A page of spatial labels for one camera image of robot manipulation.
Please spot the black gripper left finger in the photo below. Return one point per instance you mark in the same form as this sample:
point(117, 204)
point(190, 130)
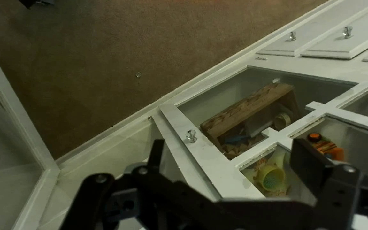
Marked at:
point(108, 192)

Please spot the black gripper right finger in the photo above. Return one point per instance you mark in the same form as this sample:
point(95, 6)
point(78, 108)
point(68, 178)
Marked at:
point(345, 196)

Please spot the white glass cabinet door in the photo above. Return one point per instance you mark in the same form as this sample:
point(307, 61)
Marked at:
point(39, 196)
point(205, 158)

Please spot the white drawer cabinet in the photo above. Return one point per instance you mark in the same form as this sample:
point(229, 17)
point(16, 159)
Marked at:
point(329, 39)

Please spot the orange toy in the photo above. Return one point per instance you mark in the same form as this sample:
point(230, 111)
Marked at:
point(329, 149)

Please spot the yellow plastic cup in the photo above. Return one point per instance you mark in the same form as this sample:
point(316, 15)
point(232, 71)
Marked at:
point(271, 177)

